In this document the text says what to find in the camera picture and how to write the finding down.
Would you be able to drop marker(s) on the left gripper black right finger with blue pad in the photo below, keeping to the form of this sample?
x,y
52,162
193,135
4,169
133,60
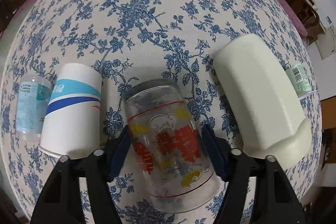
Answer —
x,y
262,180

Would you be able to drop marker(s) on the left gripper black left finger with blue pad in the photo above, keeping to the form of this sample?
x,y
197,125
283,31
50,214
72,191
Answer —
x,y
60,201

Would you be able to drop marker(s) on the printed clear glass cup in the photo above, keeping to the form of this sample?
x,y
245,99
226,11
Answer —
x,y
169,148

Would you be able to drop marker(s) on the white blue paper cup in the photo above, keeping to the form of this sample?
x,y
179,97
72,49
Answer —
x,y
72,120

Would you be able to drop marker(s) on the clear plastic labelled cup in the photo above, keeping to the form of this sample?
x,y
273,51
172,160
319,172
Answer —
x,y
33,99

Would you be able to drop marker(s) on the cream insulated steel mug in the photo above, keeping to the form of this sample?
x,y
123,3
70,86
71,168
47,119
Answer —
x,y
265,105

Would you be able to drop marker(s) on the purple armchair cushion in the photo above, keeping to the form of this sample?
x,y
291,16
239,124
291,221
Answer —
x,y
294,18

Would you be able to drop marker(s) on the blue floral tablecloth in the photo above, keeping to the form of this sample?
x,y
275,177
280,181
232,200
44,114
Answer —
x,y
128,42

